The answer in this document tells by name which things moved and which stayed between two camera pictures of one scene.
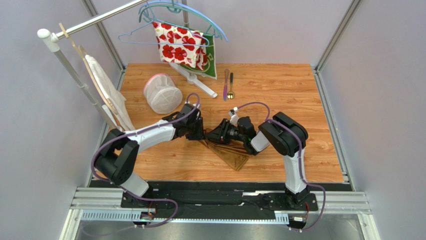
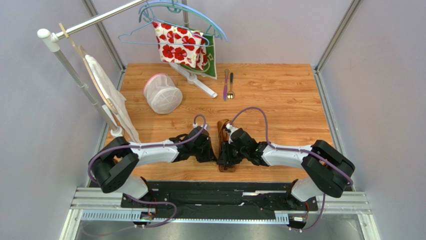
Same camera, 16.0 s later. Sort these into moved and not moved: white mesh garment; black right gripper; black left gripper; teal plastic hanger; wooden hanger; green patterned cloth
Moved: black left gripper; black right gripper
Not moved: white mesh garment; green patterned cloth; wooden hanger; teal plastic hanger
